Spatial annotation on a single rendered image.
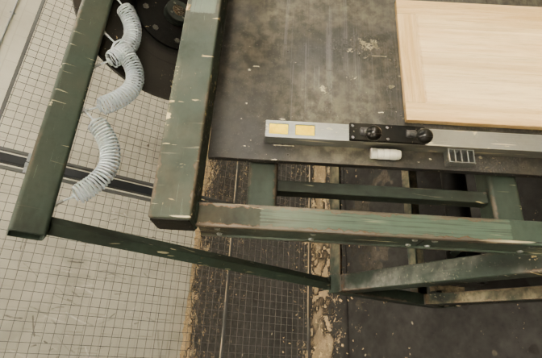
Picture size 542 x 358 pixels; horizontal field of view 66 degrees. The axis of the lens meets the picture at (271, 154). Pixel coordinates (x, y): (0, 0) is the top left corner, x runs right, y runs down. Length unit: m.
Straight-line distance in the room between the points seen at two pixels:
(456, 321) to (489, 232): 1.59
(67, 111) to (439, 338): 2.23
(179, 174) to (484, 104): 0.86
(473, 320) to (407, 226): 1.61
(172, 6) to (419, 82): 1.07
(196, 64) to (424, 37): 0.69
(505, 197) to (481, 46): 0.46
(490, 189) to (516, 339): 1.34
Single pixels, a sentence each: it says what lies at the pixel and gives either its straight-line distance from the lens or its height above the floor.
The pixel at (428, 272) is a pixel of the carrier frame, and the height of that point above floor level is 0.79.
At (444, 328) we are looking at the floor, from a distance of 2.72.
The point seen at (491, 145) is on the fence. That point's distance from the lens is 1.23.
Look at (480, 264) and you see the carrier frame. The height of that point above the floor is 0.79.
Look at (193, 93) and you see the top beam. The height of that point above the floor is 1.89.
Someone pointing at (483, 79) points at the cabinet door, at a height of 1.17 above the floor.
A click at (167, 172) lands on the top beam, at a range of 1.01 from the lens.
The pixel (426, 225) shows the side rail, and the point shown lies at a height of 1.37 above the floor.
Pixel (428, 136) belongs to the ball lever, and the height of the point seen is 1.44.
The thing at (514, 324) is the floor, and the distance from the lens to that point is 2.51.
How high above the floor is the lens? 2.20
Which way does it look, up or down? 29 degrees down
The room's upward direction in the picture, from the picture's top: 72 degrees counter-clockwise
